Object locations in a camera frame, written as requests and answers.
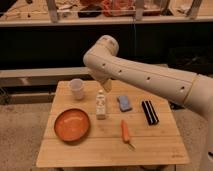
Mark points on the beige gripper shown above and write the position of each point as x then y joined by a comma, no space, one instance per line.
107,85

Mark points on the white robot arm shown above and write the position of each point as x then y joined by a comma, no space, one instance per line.
191,90

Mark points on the white glue bottle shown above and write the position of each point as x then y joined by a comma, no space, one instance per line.
100,105

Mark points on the blue sponge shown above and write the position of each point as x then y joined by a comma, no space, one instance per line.
124,103

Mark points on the wooden table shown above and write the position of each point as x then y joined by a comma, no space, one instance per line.
159,144

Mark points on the orange toy carrot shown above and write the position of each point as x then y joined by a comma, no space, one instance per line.
125,134

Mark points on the black rectangular box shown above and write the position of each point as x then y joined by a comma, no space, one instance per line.
150,113

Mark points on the orange bowl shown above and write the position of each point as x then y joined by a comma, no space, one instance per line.
72,125

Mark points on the red cloth on shelf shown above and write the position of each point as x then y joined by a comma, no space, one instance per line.
114,8

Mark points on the long wooden bench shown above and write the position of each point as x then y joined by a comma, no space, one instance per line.
41,76

